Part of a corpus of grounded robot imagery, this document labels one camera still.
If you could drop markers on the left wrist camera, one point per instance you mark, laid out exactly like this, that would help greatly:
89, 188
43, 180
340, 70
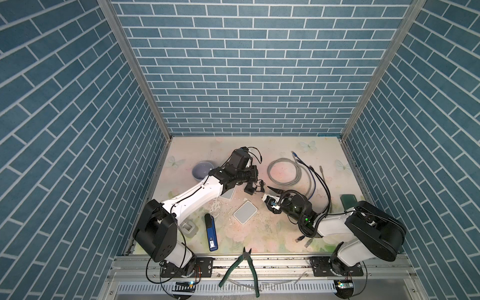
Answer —
240, 158

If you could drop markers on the blue black handheld tool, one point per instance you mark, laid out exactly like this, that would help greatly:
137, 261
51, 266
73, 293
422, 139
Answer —
211, 232

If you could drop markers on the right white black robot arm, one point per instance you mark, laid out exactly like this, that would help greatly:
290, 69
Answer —
375, 233

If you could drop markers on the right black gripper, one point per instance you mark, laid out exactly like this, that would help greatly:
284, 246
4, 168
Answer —
277, 190

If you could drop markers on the left controller board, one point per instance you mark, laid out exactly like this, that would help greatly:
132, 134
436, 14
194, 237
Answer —
183, 290

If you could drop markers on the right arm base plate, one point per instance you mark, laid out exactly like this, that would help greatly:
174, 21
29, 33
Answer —
323, 266

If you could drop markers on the grey white tape dispenser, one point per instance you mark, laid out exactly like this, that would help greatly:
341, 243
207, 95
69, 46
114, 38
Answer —
189, 229

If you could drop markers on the right controller board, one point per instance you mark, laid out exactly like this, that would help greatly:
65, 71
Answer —
344, 286

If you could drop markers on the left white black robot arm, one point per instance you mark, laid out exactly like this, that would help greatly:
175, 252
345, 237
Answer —
157, 228

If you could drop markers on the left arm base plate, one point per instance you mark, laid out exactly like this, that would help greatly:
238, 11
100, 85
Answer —
202, 264

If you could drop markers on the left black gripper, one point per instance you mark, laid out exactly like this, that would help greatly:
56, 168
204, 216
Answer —
254, 172

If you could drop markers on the aluminium front rail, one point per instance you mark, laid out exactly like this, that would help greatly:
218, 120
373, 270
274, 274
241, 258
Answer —
279, 277

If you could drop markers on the black power adapter lower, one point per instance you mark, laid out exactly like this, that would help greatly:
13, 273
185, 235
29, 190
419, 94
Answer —
250, 189

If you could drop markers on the controller board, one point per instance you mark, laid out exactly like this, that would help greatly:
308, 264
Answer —
344, 286
183, 290

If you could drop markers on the lavender ceramic cup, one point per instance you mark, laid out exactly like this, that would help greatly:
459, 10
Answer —
202, 169

